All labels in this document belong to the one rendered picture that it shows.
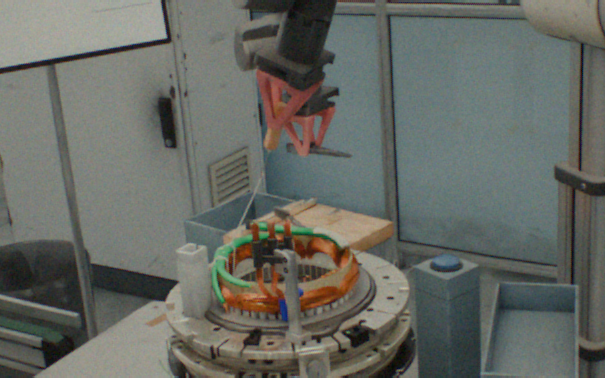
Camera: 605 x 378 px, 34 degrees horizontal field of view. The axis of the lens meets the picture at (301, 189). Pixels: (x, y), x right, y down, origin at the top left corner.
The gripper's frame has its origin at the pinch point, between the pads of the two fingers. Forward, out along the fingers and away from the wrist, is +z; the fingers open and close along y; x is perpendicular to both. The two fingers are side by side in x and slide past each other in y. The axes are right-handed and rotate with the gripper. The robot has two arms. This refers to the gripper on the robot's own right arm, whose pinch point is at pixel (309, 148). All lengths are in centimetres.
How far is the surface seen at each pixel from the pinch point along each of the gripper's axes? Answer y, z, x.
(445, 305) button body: 3.0, 20.0, 26.7
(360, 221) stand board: -2.6, 12.2, 7.2
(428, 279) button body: 2.3, 16.8, 23.5
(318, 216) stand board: -0.8, 12.1, -0.2
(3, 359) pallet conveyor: 22, 49, -71
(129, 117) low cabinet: -104, 43, -181
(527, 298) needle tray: 4.2, 14.8, 41.1
